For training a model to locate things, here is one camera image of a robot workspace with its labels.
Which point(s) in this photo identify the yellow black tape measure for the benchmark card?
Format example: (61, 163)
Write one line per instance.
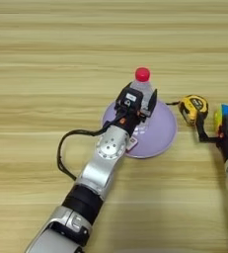
(194, 103)

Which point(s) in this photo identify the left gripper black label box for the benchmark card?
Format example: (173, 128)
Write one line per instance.
(137, 99)

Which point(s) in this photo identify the purple round plate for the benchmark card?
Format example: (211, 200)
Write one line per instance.
(161, 131)

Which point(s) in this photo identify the clear bottle with red cap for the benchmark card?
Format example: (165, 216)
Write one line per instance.
(142, 74)

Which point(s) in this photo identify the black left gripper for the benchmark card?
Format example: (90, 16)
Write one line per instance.
(128, 123)

